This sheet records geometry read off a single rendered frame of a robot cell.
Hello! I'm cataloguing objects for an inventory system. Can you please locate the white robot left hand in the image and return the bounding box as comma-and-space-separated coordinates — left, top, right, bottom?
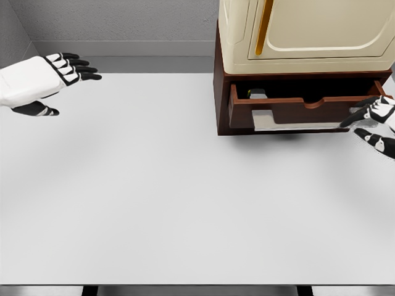
0, 52, 102, 117

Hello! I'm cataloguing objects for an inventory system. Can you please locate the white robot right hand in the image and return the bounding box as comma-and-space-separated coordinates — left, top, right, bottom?
339, 95, 395, 160

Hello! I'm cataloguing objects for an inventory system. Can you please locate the brown wooden drawer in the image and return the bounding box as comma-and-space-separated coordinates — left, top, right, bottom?
228, 79, 393, 131

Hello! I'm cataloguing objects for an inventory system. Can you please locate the grey switch with yellow button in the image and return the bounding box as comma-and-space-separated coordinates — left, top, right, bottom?
247, 88, 268, 100

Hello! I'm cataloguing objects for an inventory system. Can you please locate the cream appliance with door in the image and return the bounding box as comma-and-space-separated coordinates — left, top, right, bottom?
218, 0, 395, 76

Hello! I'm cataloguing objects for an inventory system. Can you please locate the brown wooden cabinet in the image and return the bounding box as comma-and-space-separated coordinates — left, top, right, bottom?
213, 23, 393, 136

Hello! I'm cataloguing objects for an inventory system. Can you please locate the gold appliance door handle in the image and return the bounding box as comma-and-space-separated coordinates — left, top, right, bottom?
255, 0, 275, 57

